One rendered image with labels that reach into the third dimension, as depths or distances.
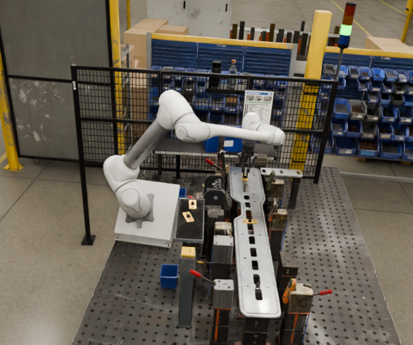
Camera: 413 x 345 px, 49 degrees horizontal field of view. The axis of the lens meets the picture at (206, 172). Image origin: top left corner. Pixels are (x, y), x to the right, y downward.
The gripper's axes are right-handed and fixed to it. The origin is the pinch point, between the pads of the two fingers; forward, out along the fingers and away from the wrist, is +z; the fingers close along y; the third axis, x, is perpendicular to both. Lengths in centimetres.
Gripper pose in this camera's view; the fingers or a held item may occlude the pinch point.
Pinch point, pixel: (245, 172)
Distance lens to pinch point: 297.6
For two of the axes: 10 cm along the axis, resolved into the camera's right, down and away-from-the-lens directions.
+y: 10.0, 0.6, 0.2
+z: -0.6, 8.7, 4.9
